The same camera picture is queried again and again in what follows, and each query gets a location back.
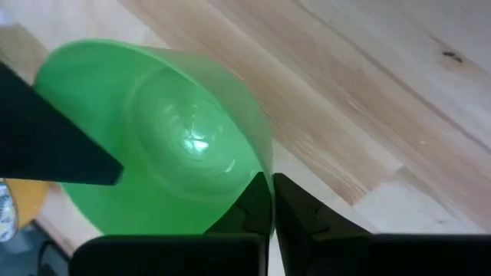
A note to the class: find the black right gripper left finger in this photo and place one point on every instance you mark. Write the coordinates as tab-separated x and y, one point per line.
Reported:
172	257

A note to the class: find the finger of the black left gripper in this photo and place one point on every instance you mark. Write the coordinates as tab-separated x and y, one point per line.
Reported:
38	145

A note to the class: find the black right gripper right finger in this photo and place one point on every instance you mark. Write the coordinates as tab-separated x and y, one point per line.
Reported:
326	249

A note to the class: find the yellow floral patterned bowl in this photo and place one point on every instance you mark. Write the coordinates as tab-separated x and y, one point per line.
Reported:
28	199

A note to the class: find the green plastic bowl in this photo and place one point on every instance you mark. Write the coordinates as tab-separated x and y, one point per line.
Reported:
172	134

